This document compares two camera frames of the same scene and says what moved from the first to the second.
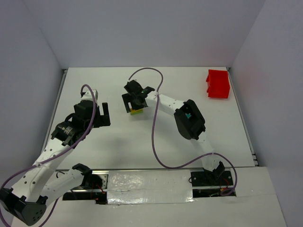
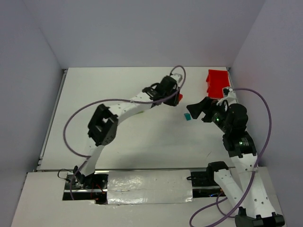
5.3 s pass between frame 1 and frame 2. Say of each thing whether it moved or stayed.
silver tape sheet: stayed
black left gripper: moved
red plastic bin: stayed
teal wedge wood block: stayed
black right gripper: moved
